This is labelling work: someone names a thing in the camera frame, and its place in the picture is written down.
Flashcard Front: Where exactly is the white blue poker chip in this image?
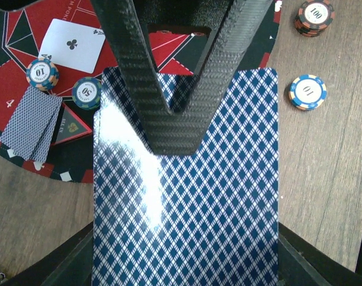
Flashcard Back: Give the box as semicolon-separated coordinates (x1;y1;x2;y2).
26;58;60;91

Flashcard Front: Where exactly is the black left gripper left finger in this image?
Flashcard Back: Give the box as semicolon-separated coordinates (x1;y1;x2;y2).
3;222;94;285

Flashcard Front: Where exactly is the white blue chip stack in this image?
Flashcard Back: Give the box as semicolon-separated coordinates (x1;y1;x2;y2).
289;74;327;111

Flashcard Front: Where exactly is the ace of clubs card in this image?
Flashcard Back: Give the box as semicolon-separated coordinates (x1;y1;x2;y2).
39;18;106;74

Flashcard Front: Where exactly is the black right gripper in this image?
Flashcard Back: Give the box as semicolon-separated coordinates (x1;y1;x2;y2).
92;1;272;156

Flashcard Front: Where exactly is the round red black poker mat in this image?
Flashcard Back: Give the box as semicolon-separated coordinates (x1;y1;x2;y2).
0;1;282;184

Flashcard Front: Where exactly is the blue green poker chip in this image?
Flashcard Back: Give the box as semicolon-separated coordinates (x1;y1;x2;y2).
72;77;101;110

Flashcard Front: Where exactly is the blue patterned card deck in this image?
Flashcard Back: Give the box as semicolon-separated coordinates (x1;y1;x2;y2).
92;67;279;285

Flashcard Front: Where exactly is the triangular all in marker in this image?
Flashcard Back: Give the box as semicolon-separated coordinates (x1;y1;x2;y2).
51;103;92;146

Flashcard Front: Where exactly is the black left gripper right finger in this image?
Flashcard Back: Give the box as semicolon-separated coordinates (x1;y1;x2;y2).
278;223;362;285

